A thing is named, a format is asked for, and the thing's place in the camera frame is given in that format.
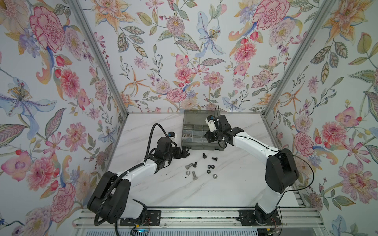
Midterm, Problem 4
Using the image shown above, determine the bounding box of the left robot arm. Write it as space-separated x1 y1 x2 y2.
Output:
88 146 190 226

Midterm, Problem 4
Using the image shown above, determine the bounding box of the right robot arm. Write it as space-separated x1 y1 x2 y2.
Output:
204 115 299 225

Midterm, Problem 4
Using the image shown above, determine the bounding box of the grey plastic organizer box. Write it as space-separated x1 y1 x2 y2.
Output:
181 110 224 151

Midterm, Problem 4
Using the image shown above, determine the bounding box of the silver hex bolt long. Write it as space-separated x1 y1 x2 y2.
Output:
192 172 198 180

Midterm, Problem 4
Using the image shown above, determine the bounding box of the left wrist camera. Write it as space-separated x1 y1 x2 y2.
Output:
156 131 177 153

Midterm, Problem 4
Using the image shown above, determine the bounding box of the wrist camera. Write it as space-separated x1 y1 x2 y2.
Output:
205 115 217 132
156 131 177 153

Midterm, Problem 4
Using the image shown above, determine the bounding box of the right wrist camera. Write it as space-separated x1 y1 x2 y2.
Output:
205 115 217 132

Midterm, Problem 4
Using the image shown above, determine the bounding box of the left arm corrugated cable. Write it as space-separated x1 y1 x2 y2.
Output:
94 123 169 226

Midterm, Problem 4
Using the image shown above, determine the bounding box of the aluminium mounting rail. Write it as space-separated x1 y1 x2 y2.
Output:
72 207 325 230

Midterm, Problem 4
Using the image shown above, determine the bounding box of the right aluminium corner post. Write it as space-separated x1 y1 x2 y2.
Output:
261 1 334 118

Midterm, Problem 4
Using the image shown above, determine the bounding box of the aluminium corner post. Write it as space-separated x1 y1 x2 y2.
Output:
68 0 129 118
261 1 334 118

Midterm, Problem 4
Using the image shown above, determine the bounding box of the left aluminium corner post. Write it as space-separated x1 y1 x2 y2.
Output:
68 0 129 118

